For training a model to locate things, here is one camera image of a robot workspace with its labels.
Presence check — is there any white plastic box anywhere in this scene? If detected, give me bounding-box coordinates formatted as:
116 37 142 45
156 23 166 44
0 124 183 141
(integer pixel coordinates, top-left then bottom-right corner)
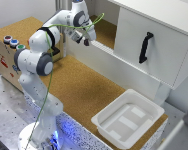
90 88 166 150

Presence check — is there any red button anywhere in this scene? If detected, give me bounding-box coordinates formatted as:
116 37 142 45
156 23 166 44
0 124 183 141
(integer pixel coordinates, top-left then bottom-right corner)
3 34 13 45

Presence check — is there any green button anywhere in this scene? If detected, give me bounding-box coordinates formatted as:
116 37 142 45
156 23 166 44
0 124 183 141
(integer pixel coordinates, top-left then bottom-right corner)
15 43 27 52

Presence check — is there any purple block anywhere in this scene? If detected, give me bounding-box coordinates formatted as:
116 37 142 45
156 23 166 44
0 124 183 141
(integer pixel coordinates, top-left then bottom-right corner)
82 38 91 47

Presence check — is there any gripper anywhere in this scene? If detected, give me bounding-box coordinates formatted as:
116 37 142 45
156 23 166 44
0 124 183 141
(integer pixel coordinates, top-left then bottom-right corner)
70 26 98 44

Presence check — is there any black door handle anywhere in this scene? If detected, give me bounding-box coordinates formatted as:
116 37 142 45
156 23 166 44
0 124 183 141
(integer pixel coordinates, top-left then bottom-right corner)
138 31 155 65

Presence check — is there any blue button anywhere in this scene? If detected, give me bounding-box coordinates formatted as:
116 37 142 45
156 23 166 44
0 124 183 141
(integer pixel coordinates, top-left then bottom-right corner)
9 38 20 49

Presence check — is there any white sliding door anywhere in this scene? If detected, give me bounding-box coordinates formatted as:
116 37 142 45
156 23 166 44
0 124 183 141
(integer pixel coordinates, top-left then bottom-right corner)
112 6 188 91

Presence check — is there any white cabinet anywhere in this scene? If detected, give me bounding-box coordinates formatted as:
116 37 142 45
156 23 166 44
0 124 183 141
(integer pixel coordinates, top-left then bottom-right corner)
64 0 188 108

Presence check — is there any green cable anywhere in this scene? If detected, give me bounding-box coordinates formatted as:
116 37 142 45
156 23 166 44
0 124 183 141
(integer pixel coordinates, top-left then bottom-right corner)
24 12 106 150

